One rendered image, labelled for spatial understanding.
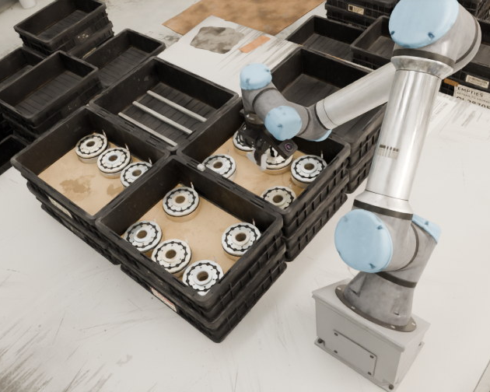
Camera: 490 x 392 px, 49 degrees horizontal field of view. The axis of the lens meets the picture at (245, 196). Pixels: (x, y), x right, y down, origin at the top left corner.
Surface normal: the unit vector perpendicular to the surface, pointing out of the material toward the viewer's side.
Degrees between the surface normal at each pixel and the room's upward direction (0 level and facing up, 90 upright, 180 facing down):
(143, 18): 0
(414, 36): 39
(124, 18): 0
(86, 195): 0
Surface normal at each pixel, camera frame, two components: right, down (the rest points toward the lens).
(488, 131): -0.12, -0.65
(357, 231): -0.69, 0.05
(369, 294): -0.48, -0.32
